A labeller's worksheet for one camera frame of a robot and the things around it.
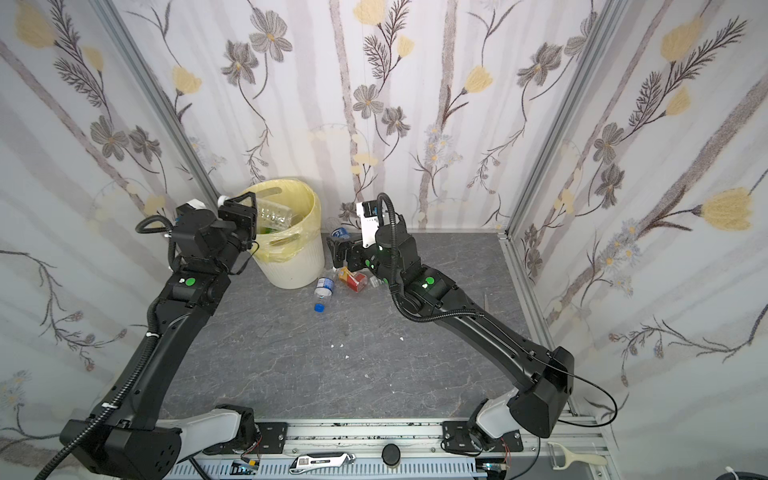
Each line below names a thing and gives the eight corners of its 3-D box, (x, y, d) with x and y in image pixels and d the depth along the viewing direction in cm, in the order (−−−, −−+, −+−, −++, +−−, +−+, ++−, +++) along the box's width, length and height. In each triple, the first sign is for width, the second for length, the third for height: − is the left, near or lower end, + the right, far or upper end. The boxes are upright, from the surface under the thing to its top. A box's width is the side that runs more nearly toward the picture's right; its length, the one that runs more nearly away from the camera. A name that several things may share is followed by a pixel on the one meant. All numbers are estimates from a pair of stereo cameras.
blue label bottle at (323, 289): (314, 312, 99) (311, 304, 95) (319, 285, 106) (316, 277, 102) (330, 312, 99) (327, 304, 95) (334, 285, 106) (332, 277, 102)
